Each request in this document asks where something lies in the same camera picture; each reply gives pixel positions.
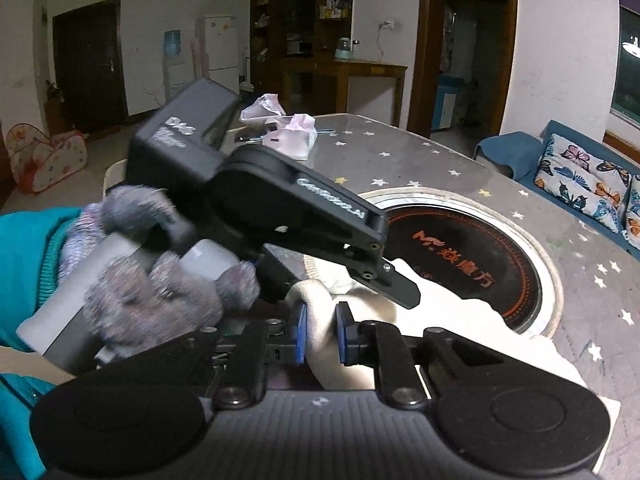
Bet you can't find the grey knitted gloved left hand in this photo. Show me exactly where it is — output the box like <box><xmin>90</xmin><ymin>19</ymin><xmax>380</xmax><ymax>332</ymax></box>
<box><xmin>56</xmin><ymin>185</ymin><xmax>260</xmax><ymax>359</ymax></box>

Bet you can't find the dark wooden side table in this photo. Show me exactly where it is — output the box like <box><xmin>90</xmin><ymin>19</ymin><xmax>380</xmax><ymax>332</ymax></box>
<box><xmin>279</xmin><ymin>56</ymin><xmax>407</xmax><ymax>127</ymax></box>

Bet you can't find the teal sleeved left forearm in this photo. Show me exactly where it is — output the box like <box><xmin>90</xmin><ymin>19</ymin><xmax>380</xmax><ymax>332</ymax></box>
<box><xmin>1</xmin><ymin>207</ymin><xmax>80</xmax><ymax>479</ymax></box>

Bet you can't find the right butterfly print pillow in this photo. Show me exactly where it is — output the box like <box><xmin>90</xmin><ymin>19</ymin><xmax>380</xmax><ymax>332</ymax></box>
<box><xmin>623</xmin><ymin>174</ymin><xmax>640</xmax><ymax>249</ymax></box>

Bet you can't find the blue sofa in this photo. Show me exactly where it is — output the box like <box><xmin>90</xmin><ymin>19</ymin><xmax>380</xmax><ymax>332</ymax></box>
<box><xmin>474</xmin><ymin>120</ymin><xmax>639</xmax><ymax>257</ymax></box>

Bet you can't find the floral children tent toy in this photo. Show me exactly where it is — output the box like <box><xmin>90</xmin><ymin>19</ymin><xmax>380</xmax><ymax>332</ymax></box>
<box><xmin>4</xmin><ymin>124</ymin><xmax>88</xmax><ymax>194</ymax></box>

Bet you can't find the dark entrance door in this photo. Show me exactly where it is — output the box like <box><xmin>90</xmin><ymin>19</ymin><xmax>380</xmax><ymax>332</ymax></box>
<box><xmin>52</xmin><ymin>0</ymin><xmax>128</xmax><ymax>134</ymax></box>

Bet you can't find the round black induction cooker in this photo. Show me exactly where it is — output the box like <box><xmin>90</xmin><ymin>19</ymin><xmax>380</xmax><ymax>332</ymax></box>
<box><xmin>302</xmin><ymin>186</ymin><xmax>565</xmax><ymax>337</ymax></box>

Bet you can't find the butterfly print pillow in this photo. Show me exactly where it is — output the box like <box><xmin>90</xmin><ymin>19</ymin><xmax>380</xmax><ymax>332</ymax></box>
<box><xmin>534</xmin><ymin>133</ymin><xmax>631</xmax><ymax>233</ymax></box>
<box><xmin>623</xmin><ymin>174</ymin><xmax>640</xmax><ymax>249</ymax></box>

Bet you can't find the white refrigerator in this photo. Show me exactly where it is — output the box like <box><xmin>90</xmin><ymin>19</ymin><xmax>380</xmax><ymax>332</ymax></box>
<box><xmin>196</xmin><ymin>15</ymin><xmax>240</xmax><ymax>93</ymax></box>

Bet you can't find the cream white cloth garment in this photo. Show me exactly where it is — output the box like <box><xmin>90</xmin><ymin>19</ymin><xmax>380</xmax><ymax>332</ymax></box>
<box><xmin>284</xmin><ymin>257</ymin><xmax>623</xmax><ymax>480</ymax></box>

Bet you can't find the dark wooden shelf cabinet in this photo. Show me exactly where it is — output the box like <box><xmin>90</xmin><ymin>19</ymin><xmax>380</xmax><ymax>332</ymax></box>
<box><xmin>248</xmin><ymin>0</ymin><xmax>352</xmax><ymax>115</ymax></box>

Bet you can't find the teal kettle appliance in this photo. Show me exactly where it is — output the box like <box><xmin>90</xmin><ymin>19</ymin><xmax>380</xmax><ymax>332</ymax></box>
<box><xmin>334</xmin><ymin>37</ymin><xmax>359</xmax><ymax>61</ymax></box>

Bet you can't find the water dispenser with blue bottle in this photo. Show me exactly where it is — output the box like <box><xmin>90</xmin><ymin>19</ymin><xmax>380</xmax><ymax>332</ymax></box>
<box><xmin>163</xmin><ymin>30</ymin><xmax>189</xmax><ymax>101</ymax></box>

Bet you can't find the left butterfly print pillow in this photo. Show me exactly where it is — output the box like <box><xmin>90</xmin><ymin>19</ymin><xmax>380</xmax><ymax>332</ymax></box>
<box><xmin>534</xmin><ymin>133</ymin><xmax>631</xmax><ymax>233</ymax></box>

